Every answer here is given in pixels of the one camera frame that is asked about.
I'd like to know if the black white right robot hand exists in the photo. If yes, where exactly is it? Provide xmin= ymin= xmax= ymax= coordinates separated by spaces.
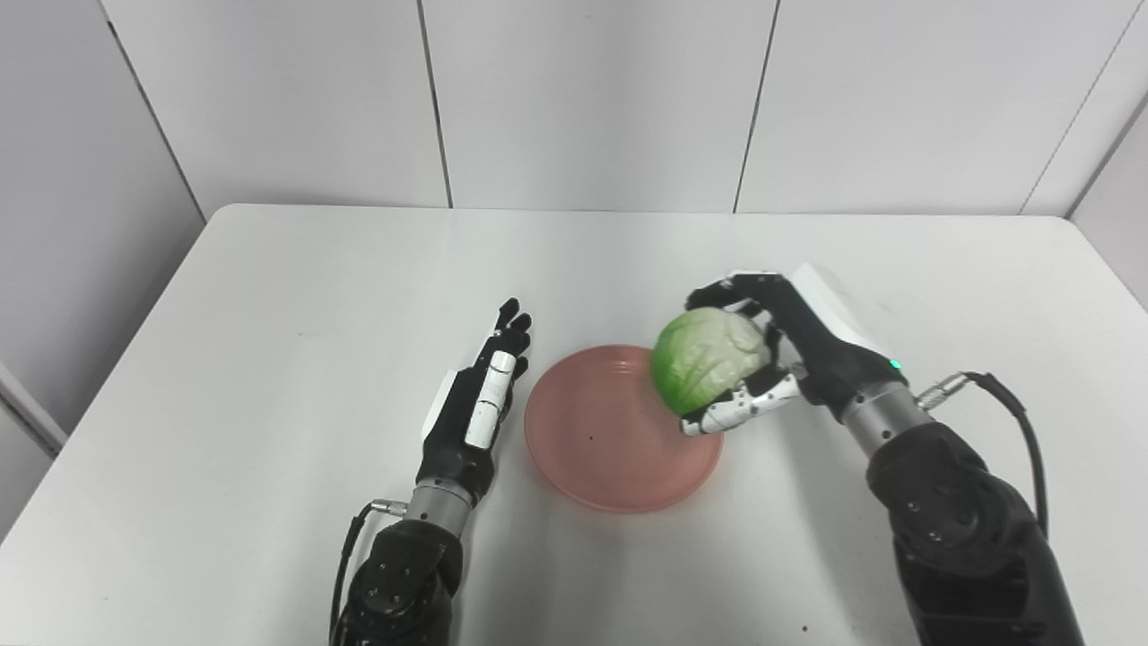
xmin=680 ymin=263 xmax=911 ymax=438

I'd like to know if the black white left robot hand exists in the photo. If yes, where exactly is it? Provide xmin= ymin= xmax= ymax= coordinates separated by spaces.
xmin=417 ymin=298 xmax=532 ymax=512

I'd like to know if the green white cabbage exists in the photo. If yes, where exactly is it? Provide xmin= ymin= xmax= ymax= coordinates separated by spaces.
xmin=650 ymin=307 xmax=772 ymax=418

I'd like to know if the pink plate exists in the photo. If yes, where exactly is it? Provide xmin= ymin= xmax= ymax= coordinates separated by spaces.
xmin=524 ymin=345 xmax=726 ymax=514

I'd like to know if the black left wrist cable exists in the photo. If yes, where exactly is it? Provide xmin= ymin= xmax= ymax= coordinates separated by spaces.
xmin=329 ymin=499 xmax=410 ymax=646

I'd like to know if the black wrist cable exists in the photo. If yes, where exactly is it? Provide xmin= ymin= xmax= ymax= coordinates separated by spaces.
xmin=915 ymin=371 xmax=1050 ymax=539
xmin=329 ymin=499 xmax=410 ymax=646

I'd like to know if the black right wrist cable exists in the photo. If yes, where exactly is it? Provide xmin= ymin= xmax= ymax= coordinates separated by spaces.
xmin=915 ymin=371 xmax=1050 ymax=539

